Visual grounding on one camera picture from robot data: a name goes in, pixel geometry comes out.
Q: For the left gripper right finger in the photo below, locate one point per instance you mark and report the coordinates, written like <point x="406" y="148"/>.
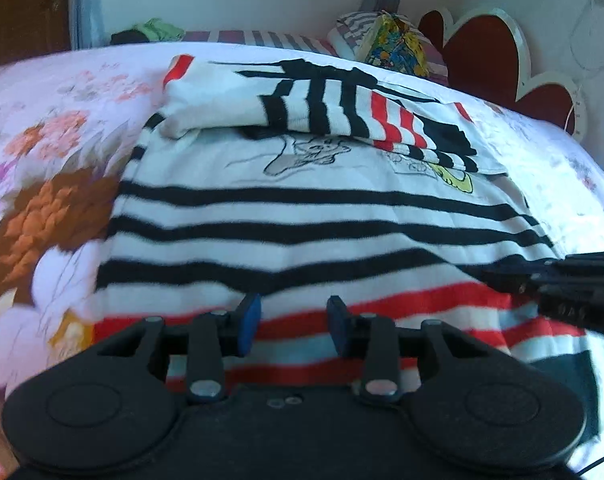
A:
<point x="378" y="344"/>

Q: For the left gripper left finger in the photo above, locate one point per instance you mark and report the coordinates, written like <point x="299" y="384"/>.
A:
<point x="209" y="338"/>

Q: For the striped white knit sweater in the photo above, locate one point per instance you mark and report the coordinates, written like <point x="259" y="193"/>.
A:
<point x="298" y="181"/>

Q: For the green and black clothes pile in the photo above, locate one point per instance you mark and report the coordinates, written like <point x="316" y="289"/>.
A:
<point x="154" y="30"/>

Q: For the red heart-shaped headboard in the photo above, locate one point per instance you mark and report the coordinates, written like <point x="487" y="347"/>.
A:
<point x="488" y="56"/>

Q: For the pink floral bed quilt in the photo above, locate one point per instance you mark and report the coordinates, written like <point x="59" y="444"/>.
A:
<point x="75" y="406"/>

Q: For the colourful cartoon pillow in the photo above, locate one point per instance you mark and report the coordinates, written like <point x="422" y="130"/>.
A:
<point x="392" y="44"/>

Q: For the striped bed sheet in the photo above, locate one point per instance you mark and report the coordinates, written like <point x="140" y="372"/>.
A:
<point x="263" y="38"/>

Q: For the striped pillow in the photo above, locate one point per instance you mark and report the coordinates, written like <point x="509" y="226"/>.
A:
<point x="349" y="31"/>

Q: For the pale blue left curtain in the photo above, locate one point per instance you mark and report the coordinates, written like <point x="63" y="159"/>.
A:
<point x="85" y="19"/>

